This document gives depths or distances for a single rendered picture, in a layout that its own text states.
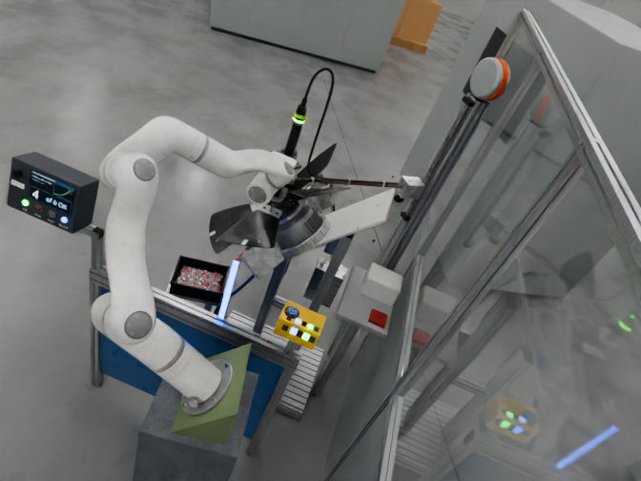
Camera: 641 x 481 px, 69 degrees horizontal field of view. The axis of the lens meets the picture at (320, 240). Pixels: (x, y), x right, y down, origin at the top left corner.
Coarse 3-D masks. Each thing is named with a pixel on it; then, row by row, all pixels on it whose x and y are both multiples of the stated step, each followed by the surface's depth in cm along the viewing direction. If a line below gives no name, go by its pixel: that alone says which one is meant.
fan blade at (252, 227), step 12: (252, 216) 184; (264, 216) 186; (240, 228) 178; (252, 228) 178; (264, 228) 179; (276, 228) 182; (228, 240) 172; (240, 240) 172; (252, 240) 172; (264, 240) 172
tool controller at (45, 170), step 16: (16, 160) 157; (32, 160) 159; (48, 160) 163; (16, 176) 157; (32, 176) 158; (48, 176) 157; (64, 176) 158; (80, 176) 162; (16, 192) 161; (48, 192) 159; (64, 192) 158; (80, 192) 157; (96, 192) 167; (16, 208) 164; (32, 208) 162; (48, 208) 161; (64, 208) 160; (80, 208) 161; (64, 224) 162; (80, 224) 166
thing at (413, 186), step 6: (402, 180) 205; (408, 180) 203; (414, 180) 205; (420, 180) 207; (408, 186) 201; (414, 186) 202; (420, 186) 203; (402, 192) 205; (408, 192) 204; (414, 192) 205; (420, 192) 206; (408, 198) 206; (414, 198) 208
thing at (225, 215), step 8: (232, 208) 205; (240, 208) 203; (248, 208) 201; (216, 216) 209; (224, 216) 206; (232, 216) 203; (240, 216) 201; (216, 224) 206; (224, 224) 204; (232, 224) 202; (216, 232) 204; (216, 248) 200; (224, 248) 199
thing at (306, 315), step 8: (288, 304) 170; (296, 304) 172; (304, 312) 170; (312, 312) 171; (280, 320) 165; (304, 320) 167; (312, 320) 169; (320, 320) 170; (280, 328) 167; (288, 328) 166; (296, 328) 165; (304, 328) 165; (312, 328) 166; (320, 328) 167; (288, 336) 169; (296, 336) 168; (304, 344) 169; (312, 344) 168
